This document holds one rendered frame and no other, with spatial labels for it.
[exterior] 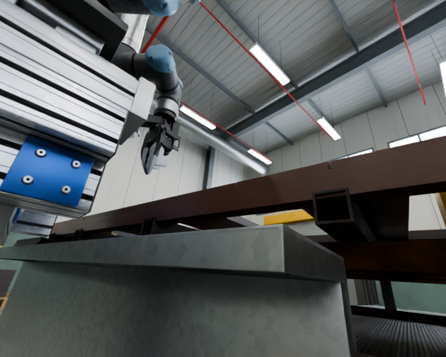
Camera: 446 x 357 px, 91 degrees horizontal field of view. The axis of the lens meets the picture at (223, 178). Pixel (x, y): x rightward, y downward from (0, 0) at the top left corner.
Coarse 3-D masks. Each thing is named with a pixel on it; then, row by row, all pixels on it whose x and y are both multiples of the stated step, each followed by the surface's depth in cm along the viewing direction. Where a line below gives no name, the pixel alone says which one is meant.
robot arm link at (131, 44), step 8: (128, 16) 67; (136, 16) 68; (144, 16) 71; (128, 24) 66; (136, 24) 68; (144, 24) 71; (128, 32) 65; (136, 32) 67; (128, 40) 65; (136, 40) 67; (120, 48) 63; (128, 48) 64; (136, 48) 67; (120, 56) 62; (128, 56) 62; (120, 64) 62; (128, 64) 62; (128, 72) 63
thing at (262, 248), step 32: (0, 256) 60; (32, 256) 44; (64, 256) 34; (96, 256) 28; (128, 256) 24; (160, 256) 21; (192, 256) 18; (224, 256) 16; (256, 256) 15; (288, 256) 14; (320, 256) 20
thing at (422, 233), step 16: (304, 208) 54; (368, 208) 51; (384, 208) 50; (400, 208) 49; (192, 224) 80; (208, 224) 78; (224, 224) 76; (240, 224) 74; (256, 224) 86; (368, 224) 63; (384, 224) 62; (400, 224) 60; (320, 240) 94; (384, 240) 81; (400, 240) 79
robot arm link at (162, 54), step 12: (156, 48) 61; (168, 48) 61; (144, 60) 62; (156, 60) 59; (168, 60) 61; (144, 72) 63; (156, 72) 62; (168, 72) 63; (156, 84) 67; (168, 84) 67
